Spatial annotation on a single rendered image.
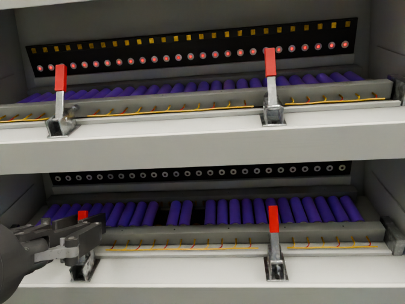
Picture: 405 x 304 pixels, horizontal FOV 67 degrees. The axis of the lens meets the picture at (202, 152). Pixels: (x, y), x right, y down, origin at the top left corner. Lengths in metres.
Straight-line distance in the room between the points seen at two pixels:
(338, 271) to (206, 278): 0.17
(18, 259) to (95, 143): 0.16
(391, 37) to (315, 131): 0.22
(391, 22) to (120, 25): 0.42
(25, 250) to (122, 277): 0.19
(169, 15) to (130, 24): 0.07
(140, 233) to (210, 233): 0.11
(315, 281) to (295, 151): 0.17
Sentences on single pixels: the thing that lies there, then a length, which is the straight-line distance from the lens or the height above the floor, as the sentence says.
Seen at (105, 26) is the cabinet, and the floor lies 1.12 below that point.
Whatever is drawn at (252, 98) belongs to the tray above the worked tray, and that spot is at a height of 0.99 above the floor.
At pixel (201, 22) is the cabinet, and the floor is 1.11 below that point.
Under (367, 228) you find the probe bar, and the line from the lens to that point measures 0.50.
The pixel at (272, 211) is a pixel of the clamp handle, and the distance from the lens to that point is 0.43.
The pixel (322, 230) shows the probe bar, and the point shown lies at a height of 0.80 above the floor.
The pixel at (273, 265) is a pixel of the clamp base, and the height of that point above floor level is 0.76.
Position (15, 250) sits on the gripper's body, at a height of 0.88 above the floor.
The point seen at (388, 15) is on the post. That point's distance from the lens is 0.55.
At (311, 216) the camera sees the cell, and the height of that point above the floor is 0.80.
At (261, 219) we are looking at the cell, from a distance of 0.50.
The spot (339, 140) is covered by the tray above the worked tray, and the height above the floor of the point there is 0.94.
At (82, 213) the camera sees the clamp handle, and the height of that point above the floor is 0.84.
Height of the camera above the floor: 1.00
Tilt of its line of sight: 11 degrees down
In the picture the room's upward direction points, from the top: 4 degrees counter-clockwise
